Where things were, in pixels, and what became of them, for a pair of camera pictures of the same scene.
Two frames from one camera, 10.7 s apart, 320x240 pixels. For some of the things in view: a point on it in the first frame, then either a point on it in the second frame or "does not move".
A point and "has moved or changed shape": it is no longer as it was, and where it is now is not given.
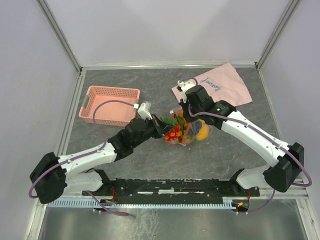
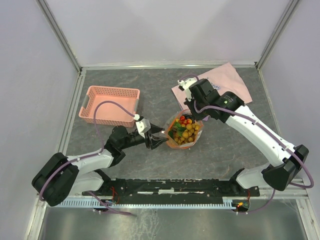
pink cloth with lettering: x=224 y=83 does not move
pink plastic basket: x=109 y=105 does not move
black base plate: x=198 y=188 does not move
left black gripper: x=161 y=128 → x=154 y=141
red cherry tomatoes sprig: x=173 y=134 has moved or changed shape
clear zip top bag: x=184 y=132 has moved or changed shape
